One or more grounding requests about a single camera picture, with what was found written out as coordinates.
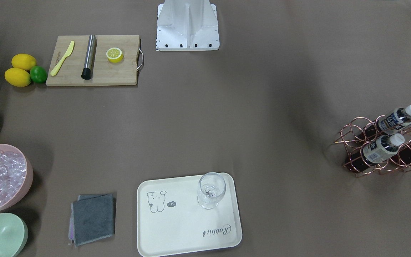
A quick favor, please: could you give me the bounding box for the copper wire bottle basket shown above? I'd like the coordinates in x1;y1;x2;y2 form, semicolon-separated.
334;115;411;177

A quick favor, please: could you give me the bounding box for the tea bottle white cap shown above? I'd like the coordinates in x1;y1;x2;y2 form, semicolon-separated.
357;105;411;141

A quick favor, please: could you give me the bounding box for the clear wine glass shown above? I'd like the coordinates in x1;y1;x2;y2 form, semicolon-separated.
197;172;227;210

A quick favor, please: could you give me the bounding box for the white rabbit serving tray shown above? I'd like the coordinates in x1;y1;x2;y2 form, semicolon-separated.
137;172;243;257

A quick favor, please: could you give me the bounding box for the bamboo cutting board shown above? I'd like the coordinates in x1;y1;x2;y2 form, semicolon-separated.
46;35;143;87

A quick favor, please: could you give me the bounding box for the half lemon slice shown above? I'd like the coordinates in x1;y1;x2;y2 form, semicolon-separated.
106;47;124;63

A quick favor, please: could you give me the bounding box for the steel muddler black tip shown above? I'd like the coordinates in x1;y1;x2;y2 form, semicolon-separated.
81;34;97;80

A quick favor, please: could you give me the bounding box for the folded grey cloth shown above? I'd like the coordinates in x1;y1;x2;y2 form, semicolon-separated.
68;193;115;247

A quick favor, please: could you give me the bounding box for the yellow plastic knife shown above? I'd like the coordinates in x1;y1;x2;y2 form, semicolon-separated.
50;40;75;76

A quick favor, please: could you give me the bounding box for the green lime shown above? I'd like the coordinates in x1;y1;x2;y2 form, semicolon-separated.
30;66;48;84

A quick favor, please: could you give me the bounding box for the yellow lemon upper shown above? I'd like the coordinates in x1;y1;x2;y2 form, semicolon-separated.
11;53;37;72

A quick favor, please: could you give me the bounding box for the yellow lemon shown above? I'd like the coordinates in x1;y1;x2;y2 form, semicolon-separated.
4;68;32;87
11;53;37;72

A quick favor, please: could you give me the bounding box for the yellow lemon lower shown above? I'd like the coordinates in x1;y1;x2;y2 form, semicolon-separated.
4;68;32;87

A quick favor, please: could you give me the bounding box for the pink bowl of ice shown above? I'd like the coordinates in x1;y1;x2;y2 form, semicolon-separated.
0;144;33;211

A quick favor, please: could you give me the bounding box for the mint green bowl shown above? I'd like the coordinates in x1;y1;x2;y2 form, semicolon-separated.
0;213;29;257

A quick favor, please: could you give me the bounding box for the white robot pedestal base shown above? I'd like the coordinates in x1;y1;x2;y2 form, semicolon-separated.
156;0;220;51

